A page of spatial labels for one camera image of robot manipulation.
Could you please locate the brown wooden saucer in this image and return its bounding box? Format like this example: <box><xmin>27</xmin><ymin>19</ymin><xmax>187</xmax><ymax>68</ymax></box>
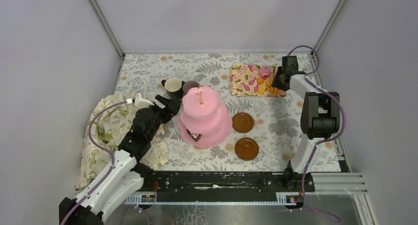
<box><xmin>232</xmin><ymin>112</ymin><xmax>254</xmax><ymax>133</ymax></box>
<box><xmin>234</xmin><ymin>137</ymin><xmax>259</xmax><ymax>161</ymax></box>

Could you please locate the rectangular yellow biscuit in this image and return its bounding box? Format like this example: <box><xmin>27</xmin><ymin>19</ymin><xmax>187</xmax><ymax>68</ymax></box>
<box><xmin>257</xmin><ymin>84</ymin><xmax>267</xmax><ymax>95</ymax></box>

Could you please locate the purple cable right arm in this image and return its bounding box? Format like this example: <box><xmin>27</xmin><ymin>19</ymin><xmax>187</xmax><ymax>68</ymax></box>
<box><xmin>287</xmin><ymin>45</ymin><xmax>347</xmax><ymax>224</ymax></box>

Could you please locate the orange fish shaped cookie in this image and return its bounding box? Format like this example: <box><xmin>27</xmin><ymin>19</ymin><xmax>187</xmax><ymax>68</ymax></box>
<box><xmin>268</xmin><ymin>87</ymin><xmax>280</xmax><ymax>96</ymax></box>

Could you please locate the black mug white inside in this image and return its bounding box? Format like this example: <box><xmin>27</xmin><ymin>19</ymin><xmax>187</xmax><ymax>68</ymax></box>
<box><xmin>161</xmin><ymin>78</ymin><xmax>185</xmax><ymax>99</ymax></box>

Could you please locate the chocolate cake slice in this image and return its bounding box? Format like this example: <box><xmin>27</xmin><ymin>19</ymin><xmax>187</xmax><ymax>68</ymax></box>
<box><xmin>186</xmin><ymin>129</ymin><xmax>202</xmax><ymax>142</ymax></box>

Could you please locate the floral yellow tray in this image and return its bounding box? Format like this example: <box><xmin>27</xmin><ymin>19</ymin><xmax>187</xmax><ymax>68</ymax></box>
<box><xmin>231</xmin><ymin>64</ymin><xmax>286</xmax><ymax>97</ymax></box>

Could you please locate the floral grey tablecloth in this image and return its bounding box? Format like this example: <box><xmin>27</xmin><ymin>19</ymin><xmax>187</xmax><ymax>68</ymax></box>
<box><xmin>114</xmin><ymin>53</ymin><xmax>303</xmax><ymax>171</ymax></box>

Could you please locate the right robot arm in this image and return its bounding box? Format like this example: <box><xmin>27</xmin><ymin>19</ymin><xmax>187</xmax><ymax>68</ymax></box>
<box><xmin>272</xmin><ymin>56</ymin><xmax>340</xmax><ymax>192</ymax></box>

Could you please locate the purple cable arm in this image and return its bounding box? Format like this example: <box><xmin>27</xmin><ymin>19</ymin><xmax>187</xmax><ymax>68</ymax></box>
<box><xmin>60</xmin><ymin>101</ymin><xmax>133</xmax><ymax>225</ymax></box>
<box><xmin>287</xmin><ymin>45</ymin><xmax>347</xmax><ymax>224</ymax></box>

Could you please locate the brown wooden saucer near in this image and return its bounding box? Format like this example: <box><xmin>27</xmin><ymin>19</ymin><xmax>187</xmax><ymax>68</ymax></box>
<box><xmin>234</xmin><ymin>137</ymin><xmax>259</xmax><ymax>161</ymax></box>

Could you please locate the brown wooden saucer far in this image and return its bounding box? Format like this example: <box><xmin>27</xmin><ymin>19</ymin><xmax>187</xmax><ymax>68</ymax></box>
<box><xmin>232</xmin><ymin>112</ymin><xmax>254</xmax><ymax>133</ymax></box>

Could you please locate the cream green patterned cloth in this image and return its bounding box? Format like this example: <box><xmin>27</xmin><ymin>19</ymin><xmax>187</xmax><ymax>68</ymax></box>
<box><xmin>75</xmin><ymin>92</ymin><xmax>169</xmax><ymax>190</ymax></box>

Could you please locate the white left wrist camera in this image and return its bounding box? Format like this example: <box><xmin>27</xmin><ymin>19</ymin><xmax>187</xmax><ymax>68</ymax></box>
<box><xmin>134</xmin><ymin>93</ymin><xmax>154</xmax><ymax>109</ymax></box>

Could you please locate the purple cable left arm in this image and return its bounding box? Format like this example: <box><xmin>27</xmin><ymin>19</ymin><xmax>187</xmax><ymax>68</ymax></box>
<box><xmin>60</xmin><ymin>101</ymin><xmax>133</xmax><ymax>225</ymax></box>

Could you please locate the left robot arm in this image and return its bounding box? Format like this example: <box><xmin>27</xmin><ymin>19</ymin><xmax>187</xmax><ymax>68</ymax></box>
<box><xmin>59</xmin><ymin>95</ymin><xmax>182</xmax><ymax>225</ymax></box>

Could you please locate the dark purple cup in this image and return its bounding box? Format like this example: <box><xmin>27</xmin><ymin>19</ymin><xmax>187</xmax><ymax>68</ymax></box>
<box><xmin>182</xmin><ymin>80</ymin><xmax>200</xmax><ymax>96</ymax></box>

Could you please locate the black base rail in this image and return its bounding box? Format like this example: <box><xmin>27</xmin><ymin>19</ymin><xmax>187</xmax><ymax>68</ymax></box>
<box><xmin>132</xmin><ymin>164</ymin><xmax>315</xmax><ymax>205</ymax></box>

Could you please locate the pink three-tier cake stand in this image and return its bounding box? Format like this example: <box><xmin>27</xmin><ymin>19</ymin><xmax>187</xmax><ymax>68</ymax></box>
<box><xmin>177</xmin><ymin>86</ymin><xmax>232</xmax><ymax>149</ymax></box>

